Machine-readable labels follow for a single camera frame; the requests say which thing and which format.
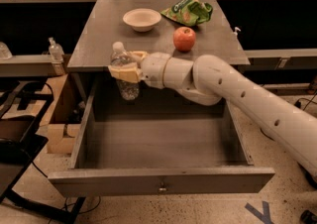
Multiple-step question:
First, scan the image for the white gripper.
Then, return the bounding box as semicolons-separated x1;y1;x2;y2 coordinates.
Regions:
108;51;171;89

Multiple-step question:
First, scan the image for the clear plastic water bottle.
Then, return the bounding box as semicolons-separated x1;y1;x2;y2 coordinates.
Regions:
109;42;140;101

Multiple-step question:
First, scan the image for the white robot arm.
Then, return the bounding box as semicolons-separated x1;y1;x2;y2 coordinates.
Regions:
108;53;317;176

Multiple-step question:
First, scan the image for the clear sanitizer pump bottle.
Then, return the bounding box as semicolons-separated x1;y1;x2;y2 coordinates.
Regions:
49;37;65;75

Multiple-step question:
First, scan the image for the open grey top drawer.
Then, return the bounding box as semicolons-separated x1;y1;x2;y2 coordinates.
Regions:
49;75;274;197

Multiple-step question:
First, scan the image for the small white pump bottle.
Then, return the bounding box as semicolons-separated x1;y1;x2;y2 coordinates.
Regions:
233;27;241;37

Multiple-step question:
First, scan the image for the red apple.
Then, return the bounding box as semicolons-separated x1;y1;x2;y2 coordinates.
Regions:
173;27;196;52

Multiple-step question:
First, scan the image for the grey cabinet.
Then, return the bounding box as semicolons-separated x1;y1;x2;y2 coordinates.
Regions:
66;0;251;103

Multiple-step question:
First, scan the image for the green chip bag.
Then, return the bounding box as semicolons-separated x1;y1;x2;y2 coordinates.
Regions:
160;0;213;27

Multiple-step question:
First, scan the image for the cardboard box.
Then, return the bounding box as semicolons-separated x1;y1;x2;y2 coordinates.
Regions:
41;58;81;154

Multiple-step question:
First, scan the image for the black office chair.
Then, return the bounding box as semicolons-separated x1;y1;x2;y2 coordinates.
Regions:
0;80;85;224

